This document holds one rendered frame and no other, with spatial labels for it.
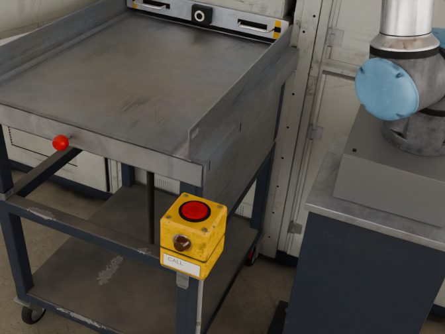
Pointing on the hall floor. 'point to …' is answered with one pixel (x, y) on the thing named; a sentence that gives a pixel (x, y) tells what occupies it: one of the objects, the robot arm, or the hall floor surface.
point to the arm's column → (361, 281)
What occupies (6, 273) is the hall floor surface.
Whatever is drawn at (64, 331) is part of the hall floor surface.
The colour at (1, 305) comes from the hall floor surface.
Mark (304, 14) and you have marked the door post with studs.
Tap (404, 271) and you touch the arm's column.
